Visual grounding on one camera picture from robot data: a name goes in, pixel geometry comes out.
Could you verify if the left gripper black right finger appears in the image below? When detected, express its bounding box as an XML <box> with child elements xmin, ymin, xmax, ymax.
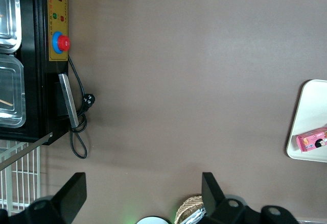
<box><xmin>201</xmin><ymin>171</ymin><xmax>227</xmax><ymax>217</ymax></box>

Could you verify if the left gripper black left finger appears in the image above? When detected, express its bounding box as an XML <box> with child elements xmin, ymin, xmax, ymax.
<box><xmin>52</xmin><ymin>172</ymin><xmax>87</xmax><ymax>223</ymax></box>

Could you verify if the aluminium foil tray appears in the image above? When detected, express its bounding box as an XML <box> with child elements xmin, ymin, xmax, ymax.
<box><xmin>188</xmin><ymin>207</ymin><xmax>206</xmax><ymax>224</ymax></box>

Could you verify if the beige plastic serving tray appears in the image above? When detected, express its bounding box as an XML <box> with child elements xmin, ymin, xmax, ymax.
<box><xmin>286</xmin><ymin>79</ymin><xmax>327</xmax><ymax>163</ymax></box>

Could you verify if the light tan wicker basket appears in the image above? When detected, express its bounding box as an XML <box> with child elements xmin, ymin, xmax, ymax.
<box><xmin>174</xmin><ymin>195</ymin><xmax>205</xmax><ymax>224</ymax></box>

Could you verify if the long silver lever strip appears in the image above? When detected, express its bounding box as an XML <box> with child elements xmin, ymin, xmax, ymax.
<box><xmin>0</xmin><ymin>131</ymin><xmax>54</xmax><ymax>172</ymax></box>

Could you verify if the pink cartoon snack pack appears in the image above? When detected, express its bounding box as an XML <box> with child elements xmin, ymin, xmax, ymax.
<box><xmin>295</xmin><ymin>126</ymin><xmax>327</xmax><ymax>154</ymax></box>

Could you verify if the black machine yellow panel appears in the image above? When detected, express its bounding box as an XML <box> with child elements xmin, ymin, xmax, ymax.
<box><xmin>0</xmin><ymin>0</ymin><xmax>70</xmax><ymax>146</ymax></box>

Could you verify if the steel food container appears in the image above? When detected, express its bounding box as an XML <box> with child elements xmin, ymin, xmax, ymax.
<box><xmin>0</xmin><ymin>0</ymin><xmax>22</xmax><ymax>54</ymax></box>
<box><xmin>0</xmin><ymin>54</ymin><xmax>27</xmax><ymax>129</ymax></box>

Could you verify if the white wire rack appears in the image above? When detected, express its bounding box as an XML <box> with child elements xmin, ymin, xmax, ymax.
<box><xmin>0</xmin><ymin>140</ymin><xmax>42</xmax><ymax>217</ymax></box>

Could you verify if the silver metal bar handle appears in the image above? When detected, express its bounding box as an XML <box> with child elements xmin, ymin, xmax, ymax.
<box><xmin>58</xmin><ymin>73</ymin><xmax>80</xmax><ymax>129</ymax></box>

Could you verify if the black power cable plug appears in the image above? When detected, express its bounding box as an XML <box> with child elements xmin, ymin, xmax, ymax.
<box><xmin>66</xmin><ymin>55</ymin><xmax>96</xmax><ymax>159</ymax></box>

